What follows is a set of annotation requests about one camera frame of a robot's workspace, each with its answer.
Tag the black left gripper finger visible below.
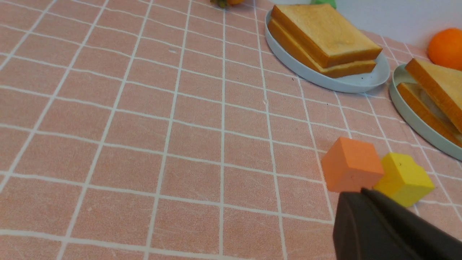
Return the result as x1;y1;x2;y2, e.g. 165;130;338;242
333;188;462;260

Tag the yellow foam cube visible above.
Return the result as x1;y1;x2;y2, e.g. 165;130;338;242
373;153;435;208

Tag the orange foam cube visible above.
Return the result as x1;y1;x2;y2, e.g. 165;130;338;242
321;137;384;193

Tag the fried egg front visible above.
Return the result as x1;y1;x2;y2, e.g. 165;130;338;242
418;90;461;139

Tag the pale blue bread plate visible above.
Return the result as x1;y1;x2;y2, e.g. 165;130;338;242
265;10;391;94

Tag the teal middle plate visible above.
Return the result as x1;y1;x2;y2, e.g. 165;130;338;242
389;64;462;161

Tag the orange fruit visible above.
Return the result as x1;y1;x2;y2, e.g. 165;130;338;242
427;28;462;71

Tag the green object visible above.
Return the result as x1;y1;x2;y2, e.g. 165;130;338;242
310;0;337;9

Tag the pink checked tablecloth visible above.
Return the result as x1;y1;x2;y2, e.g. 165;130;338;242
0;0;461;260

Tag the red yellow fruit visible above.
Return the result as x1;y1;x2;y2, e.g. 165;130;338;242
210;0;244;9

